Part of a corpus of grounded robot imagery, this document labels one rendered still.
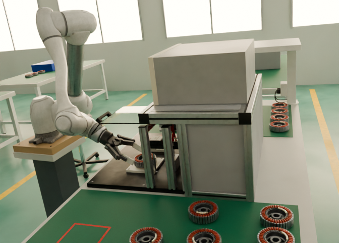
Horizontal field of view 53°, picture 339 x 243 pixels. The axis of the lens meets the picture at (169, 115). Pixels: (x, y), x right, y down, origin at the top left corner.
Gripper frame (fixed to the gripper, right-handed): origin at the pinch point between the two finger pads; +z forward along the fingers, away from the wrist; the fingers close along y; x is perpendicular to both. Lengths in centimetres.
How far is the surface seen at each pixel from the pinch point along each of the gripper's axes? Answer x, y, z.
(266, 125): -22, 66, 53
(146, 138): -23.1, -20.0, 4.6
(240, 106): -52, -14, 32
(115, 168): 10.2, -4.3, -7.0
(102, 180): 10.6, -16.3, -7.6
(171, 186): -8.1, -19.3, 22.8
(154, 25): 47, 470, -165
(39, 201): 140, 68, -78
